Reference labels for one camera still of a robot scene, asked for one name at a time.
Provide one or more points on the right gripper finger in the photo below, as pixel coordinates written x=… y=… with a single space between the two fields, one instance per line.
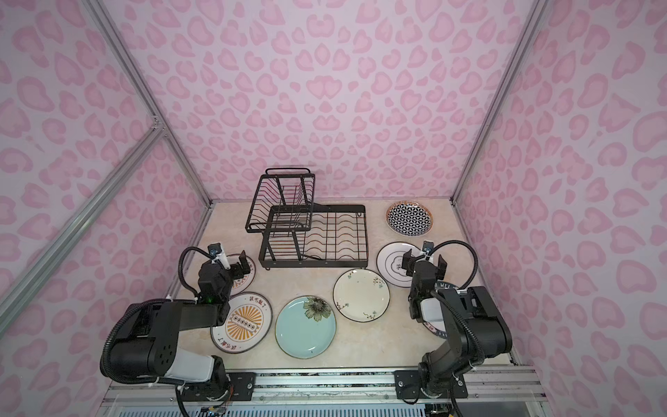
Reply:
x=407 y=262
x=441 y=267

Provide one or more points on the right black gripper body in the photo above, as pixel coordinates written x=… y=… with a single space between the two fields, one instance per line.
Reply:
x=425 y=266

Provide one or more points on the cream plate red berries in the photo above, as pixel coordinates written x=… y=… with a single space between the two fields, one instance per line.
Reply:
x=361 y=295

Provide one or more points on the black wire dish rack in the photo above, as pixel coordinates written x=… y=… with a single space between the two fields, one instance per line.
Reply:
x=297 y=232

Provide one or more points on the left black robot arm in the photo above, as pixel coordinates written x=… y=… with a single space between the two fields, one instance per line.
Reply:
x=142 y=348

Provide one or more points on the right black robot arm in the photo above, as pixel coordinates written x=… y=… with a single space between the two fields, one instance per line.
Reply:
x=475 y=331

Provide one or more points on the white plate blue clover outline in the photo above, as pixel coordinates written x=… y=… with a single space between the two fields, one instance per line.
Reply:
x=389 y=261

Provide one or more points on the small orange sunburst plate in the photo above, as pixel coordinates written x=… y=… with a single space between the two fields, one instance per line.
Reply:
x=243 y=284

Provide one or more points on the white plate dark lettered rim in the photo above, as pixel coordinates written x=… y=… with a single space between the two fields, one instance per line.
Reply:
x=437 y=328

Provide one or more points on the navy geometric pattern plate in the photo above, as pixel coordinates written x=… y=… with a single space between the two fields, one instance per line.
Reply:
x=409 y=219

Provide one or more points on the large orange sunburst plate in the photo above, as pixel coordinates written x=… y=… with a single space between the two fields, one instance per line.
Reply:
x=247 y=324

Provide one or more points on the teal plate with flower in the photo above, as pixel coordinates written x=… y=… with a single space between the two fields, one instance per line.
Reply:
x=306 y=327

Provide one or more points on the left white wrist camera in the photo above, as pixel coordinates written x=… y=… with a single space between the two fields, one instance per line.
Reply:
x=218 y=255

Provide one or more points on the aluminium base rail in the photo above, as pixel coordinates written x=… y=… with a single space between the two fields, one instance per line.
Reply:
x=496 y=390

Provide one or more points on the left aluminium wall frame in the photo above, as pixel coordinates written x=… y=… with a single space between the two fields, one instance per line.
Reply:
x=25 y=288

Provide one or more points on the right aluminium corner post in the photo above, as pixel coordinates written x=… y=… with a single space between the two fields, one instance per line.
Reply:
x=527 y=37

